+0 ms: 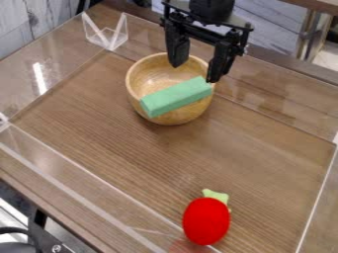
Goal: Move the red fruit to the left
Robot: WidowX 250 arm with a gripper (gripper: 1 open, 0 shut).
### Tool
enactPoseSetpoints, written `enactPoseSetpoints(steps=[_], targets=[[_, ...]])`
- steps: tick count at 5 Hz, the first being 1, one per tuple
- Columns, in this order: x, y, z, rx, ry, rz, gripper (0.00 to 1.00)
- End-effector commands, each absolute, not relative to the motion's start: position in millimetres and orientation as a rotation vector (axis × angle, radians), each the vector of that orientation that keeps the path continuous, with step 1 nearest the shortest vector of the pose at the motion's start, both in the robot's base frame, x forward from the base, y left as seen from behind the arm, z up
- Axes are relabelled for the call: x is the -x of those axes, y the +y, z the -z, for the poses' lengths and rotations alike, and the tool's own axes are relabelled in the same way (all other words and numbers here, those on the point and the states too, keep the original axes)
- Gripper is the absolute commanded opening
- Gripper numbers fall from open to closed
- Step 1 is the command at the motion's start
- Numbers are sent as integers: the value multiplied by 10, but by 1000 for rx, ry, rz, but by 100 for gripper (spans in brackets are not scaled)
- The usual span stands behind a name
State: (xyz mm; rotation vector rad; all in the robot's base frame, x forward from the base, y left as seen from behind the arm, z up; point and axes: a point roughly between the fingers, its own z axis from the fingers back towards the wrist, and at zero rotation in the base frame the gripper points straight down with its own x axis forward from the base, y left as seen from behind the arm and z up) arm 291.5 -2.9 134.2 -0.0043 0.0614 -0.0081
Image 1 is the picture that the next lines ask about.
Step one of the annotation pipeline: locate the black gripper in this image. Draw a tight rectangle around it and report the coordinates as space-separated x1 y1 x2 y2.
162 0 254 83

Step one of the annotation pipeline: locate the red plush fruit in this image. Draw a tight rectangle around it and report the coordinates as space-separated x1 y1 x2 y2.
182 189 231 245

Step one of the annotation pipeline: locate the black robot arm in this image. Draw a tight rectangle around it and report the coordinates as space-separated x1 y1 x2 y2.
162 0 254 83

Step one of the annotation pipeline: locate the green foam block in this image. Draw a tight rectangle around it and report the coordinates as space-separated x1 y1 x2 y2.
140 76 213 118

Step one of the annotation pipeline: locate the wooden bowl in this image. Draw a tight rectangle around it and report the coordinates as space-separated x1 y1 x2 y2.
126 52 215 126

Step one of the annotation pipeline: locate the clear acrylic corner stand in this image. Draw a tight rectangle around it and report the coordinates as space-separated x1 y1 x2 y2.
80 13 128 51

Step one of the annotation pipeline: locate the clear acrylic tray wall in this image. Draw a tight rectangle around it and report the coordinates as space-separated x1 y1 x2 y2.
0 114 221 253

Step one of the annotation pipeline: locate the black cable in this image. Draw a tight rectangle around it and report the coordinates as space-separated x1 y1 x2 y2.
0 226 42 246

